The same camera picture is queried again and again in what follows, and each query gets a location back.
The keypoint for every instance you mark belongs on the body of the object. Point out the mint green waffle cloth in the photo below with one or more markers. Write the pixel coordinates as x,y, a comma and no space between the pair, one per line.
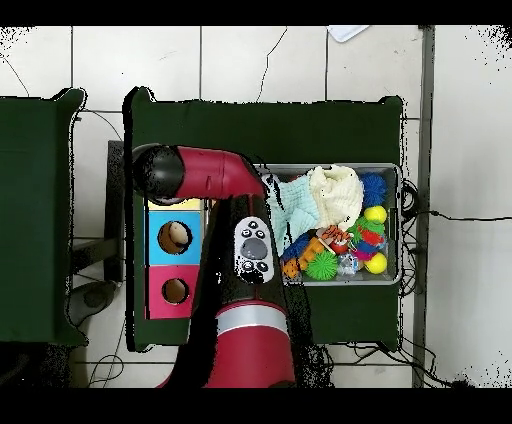
300,196

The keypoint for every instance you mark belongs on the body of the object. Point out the cream waffle cloth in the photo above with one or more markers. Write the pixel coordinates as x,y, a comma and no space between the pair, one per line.
336,196

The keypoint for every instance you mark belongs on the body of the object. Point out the orange tiger plush toy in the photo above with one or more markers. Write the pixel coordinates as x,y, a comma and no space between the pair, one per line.
336,234

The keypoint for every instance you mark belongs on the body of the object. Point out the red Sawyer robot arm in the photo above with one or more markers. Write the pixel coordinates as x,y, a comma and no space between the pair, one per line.
216,176

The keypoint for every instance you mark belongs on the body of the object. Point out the wooden box with three holes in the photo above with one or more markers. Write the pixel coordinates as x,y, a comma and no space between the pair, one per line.
160,260

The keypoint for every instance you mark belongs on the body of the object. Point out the clear mesh bin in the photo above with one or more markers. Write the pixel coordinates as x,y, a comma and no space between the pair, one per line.
394,180

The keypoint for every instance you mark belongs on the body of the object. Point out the orange plastic block toy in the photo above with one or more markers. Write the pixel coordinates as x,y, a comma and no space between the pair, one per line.
308,254

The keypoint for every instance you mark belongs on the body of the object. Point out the dark green table cloth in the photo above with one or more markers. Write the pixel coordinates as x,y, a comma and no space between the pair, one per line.
32,180
280,132

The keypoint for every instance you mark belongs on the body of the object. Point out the bright green spiky ball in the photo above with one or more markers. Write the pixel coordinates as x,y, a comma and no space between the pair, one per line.
322,264

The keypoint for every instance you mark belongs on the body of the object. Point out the yellow smooth ball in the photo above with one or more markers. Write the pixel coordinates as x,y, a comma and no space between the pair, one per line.
376,263
375,214

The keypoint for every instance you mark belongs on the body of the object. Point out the blue spiky ball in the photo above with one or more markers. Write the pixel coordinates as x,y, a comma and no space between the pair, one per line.
372,188

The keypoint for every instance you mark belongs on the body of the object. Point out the black metal stand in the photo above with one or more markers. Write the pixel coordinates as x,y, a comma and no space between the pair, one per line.
115,224

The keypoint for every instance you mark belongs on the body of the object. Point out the dark grey rounded base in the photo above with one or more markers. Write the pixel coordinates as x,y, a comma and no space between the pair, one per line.
94,298

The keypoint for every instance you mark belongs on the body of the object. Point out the white flat tray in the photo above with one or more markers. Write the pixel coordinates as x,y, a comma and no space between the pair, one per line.
346,32

